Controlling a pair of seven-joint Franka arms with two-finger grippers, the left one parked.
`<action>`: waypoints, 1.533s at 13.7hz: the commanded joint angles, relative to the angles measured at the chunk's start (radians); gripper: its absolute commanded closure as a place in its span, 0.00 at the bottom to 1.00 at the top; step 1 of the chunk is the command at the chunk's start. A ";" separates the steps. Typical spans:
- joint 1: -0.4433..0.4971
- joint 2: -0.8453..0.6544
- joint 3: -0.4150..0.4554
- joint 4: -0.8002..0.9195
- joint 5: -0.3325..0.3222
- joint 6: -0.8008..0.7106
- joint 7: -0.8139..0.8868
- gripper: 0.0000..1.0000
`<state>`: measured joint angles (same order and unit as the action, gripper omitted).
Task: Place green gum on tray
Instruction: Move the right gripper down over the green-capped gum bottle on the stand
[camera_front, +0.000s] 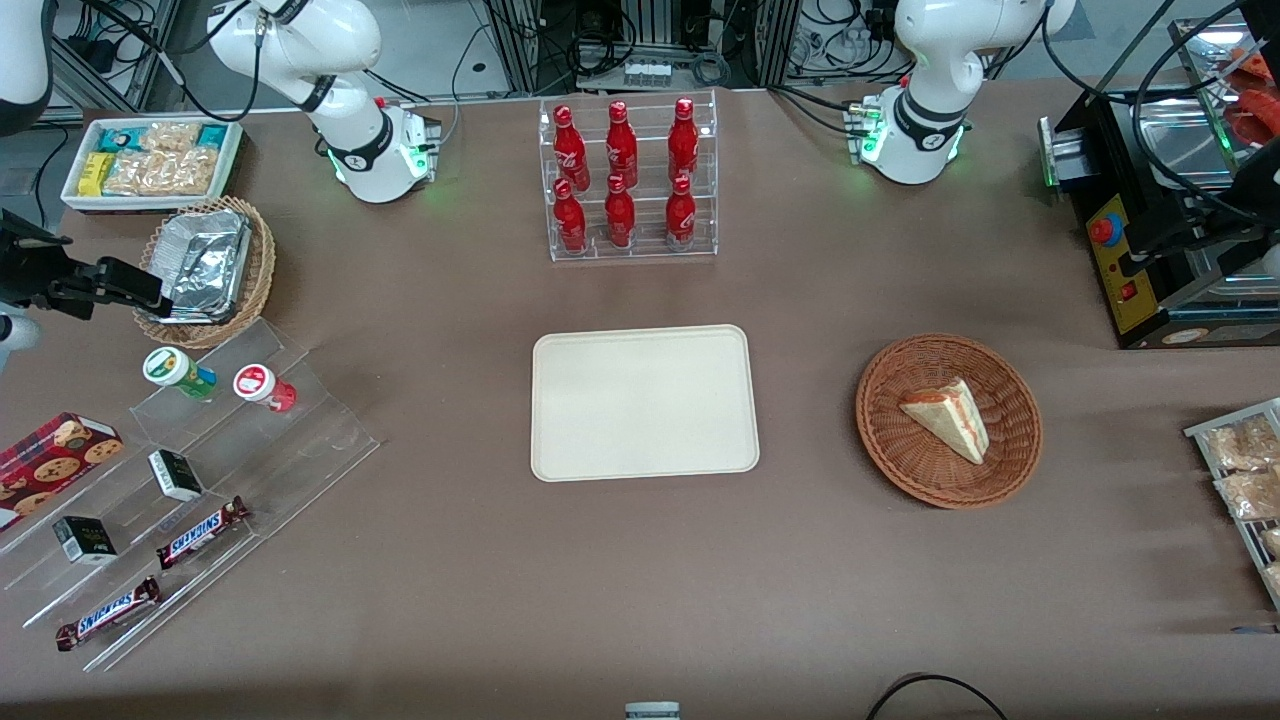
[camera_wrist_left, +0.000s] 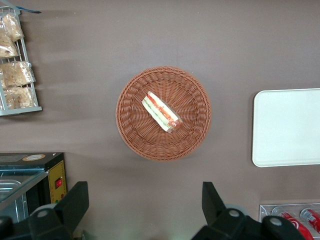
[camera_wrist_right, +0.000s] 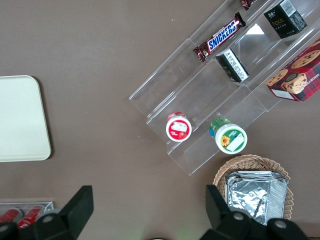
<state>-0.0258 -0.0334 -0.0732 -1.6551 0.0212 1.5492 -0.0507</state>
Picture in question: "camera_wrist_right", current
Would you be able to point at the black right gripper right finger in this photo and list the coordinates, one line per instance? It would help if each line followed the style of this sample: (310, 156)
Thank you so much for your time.
(220, 220)

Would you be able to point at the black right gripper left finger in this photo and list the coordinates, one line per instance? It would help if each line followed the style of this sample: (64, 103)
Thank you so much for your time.
(72, 215)

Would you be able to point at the green gum jar white lid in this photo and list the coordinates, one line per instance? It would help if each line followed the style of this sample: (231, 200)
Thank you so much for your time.
(231, 140)

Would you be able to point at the red gum jar white lid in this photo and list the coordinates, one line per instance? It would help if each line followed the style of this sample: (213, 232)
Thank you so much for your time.
(178, 128)

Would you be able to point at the cream plastic tray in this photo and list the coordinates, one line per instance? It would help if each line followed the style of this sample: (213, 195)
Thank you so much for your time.
(22, 117)

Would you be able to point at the stack of foil trays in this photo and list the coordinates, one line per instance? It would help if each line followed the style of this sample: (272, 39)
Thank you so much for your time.
(252, 197)

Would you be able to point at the red cola bottle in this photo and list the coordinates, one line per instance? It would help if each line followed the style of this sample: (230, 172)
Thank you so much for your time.
(31, 217)
(10, 215)

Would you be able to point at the clear acrylic bottle rack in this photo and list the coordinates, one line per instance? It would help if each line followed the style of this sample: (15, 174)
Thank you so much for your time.
(25, 204)

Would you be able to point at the light wicker basket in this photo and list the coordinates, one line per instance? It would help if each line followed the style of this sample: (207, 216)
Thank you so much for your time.
(240, 162)

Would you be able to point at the clear acrylic stepped shelf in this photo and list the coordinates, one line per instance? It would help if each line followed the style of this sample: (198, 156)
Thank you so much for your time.
(190, 82)

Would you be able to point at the small black carton box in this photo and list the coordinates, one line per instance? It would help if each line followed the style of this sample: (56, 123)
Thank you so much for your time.
(233, 66)
(282, 21)

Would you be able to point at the red tartan cookie box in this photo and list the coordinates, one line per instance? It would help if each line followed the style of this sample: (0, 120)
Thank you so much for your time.
(297, 75)

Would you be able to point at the Snickers chocolate bar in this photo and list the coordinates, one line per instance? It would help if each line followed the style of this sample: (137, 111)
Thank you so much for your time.
(221, 37)
(246, 3)

